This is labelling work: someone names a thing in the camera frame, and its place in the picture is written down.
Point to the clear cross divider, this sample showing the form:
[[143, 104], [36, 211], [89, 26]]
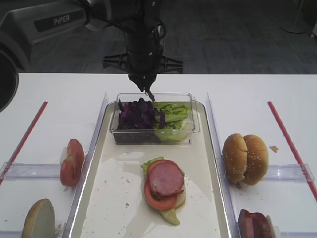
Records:
[[12, 170], [291, 172]]

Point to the bun half lower left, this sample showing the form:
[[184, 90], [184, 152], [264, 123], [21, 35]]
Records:
[[40, 220]]

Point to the right clear cross divider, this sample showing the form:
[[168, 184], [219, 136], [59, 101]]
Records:
[[291, 172]]

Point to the left red strip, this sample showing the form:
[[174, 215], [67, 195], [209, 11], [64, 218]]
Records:
[[23, 140]]

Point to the red strip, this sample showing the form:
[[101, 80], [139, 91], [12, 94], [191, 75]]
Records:
[[23, 140], [295, 153]]

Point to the bottom bun slice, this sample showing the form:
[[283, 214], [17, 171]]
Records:
[[166, 203]]

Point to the clear acrylic divider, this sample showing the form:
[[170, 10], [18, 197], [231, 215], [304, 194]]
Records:
[[232, 228], [89, 153]]

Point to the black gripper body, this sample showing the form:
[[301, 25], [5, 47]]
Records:
[[144, 53]]

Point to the bread crumb piece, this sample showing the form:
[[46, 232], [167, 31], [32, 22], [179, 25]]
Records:
[[274, 148]]

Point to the right clear acrylic divider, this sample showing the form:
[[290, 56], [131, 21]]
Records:
[[232, 228]]

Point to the tomato slice on sandwich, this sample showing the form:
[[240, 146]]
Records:
[[158, 202]]

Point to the white onion slice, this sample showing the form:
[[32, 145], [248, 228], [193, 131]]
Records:
[[63, 155]]

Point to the left clear cross divider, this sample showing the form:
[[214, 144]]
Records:
[[12, 170]]

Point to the ham slice on sandwich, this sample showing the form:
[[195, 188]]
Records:
[[165, 178]]

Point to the sesame bun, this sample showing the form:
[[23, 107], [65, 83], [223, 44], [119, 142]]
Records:
[[235, 157], [257, 160]]

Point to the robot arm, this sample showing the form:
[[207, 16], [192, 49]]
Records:
[[139, 20]]

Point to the stacked meat slices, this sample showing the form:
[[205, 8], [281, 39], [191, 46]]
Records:
[[253, 225]]

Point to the right red strip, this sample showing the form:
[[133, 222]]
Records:
[[295, 153]]

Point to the right sesame bun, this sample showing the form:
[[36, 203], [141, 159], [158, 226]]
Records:
[[257, 160]]

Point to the clear plastic container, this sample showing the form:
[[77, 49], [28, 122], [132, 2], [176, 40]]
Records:
[[148, 136]]

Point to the left sesame bun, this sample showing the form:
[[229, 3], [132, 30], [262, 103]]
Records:
[[235, 157]]

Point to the white serving tray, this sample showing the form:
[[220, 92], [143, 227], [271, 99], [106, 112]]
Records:
[[113, 206]]

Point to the left clear acrylic divider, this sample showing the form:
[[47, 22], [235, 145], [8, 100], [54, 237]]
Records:
[[89, 153]]

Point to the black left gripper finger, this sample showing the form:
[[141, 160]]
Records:
[[138, 80]]

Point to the upright tomato slices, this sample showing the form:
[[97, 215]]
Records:
[[71, 167]]

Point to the lettuce leaf under sandwich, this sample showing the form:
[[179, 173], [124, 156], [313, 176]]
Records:
[[171, 215]]

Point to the green lettuce in container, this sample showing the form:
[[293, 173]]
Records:
[[176, 120]]

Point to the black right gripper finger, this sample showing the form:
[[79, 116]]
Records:
[[148, 80]]

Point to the purple cabbage pile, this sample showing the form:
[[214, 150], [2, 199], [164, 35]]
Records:
[[140, 114]]

